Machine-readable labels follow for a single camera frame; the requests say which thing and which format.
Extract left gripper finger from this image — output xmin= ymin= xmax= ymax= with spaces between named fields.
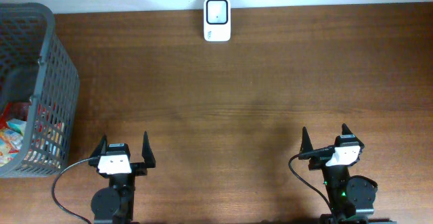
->
xmin=90 ymin=135 xmax=108 ymax=158
xmin=141 ymin=131 xmax=156 ymax=169

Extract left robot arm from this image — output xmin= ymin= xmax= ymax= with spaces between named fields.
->
xmin=89 ymin=133 xmax=156 ymax=223

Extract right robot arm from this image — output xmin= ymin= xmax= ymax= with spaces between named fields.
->
xmin=297 ymin=124 xmax=393 ymax=223

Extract white barcode scanner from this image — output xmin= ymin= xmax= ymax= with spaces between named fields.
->
xmin=203 ymin=0 xmax=231 ymax=42

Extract snack packets in basket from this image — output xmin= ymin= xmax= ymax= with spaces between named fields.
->
xmin=0 ymin=101 xmax=65 ymax=168

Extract grey plastic mesh basket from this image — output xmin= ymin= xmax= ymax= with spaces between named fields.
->
xmin=1 ymin=3 xmax=80 ymax=178

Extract right black cable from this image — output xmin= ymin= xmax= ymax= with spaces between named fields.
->
xmin=288 ymin=145 xmax=336 ymax=218

